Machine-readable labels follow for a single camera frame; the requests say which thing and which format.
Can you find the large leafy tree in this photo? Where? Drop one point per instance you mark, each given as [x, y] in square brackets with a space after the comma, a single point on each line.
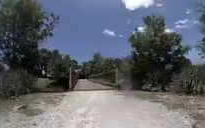
[18, 31]

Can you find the tall dry grass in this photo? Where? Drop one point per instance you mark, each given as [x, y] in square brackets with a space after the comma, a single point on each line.
[11, 83]

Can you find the red-brown gate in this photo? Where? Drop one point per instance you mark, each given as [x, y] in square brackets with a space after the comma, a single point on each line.
[75, 80]

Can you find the pale gravel path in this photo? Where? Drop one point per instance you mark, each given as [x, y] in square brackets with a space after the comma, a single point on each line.
[100, 110]

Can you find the row of trees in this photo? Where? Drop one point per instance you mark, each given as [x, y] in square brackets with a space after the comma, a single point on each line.
[96, 66]

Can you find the broad dark green tree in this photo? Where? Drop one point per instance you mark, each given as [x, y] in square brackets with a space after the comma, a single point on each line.
[155, 46]

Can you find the wooden rail gate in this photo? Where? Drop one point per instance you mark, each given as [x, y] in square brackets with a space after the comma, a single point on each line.
[116, 78]

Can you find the wooden gate post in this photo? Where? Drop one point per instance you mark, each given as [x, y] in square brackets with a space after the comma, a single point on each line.
[70, 80]

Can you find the dry grass verge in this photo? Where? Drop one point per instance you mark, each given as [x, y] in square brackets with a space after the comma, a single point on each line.
[190, 107]
[26, 107]

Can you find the spiky bushes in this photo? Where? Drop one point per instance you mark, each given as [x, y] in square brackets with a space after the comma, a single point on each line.
[193, 83]

